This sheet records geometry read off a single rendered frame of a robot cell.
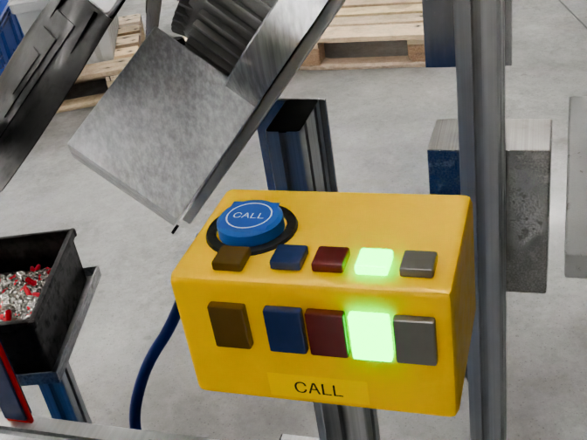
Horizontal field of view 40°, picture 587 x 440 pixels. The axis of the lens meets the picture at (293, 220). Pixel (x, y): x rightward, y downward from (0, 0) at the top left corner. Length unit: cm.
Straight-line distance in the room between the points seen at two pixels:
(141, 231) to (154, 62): 184
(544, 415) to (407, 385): 140
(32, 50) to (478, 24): 49
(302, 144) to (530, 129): 30
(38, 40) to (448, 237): 63
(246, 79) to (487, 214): 34
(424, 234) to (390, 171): 228
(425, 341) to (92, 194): 259
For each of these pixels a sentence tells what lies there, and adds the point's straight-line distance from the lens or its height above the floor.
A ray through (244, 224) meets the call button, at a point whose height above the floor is 108.
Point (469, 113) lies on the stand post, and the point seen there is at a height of 93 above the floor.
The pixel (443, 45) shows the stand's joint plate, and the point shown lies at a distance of 99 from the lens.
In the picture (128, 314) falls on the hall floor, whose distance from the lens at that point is 231.
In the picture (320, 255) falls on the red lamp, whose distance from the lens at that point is 44.
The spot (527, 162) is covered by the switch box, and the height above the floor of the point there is 82.
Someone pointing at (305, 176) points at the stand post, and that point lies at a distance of 100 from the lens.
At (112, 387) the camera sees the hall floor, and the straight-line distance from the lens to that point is 209.
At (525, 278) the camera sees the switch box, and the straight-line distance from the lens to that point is 114.
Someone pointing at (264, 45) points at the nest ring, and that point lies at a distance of 79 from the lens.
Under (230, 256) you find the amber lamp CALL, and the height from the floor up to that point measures 108.
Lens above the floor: 133
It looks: 31 degrees down
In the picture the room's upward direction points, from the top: 9 degrees counter-clockwise
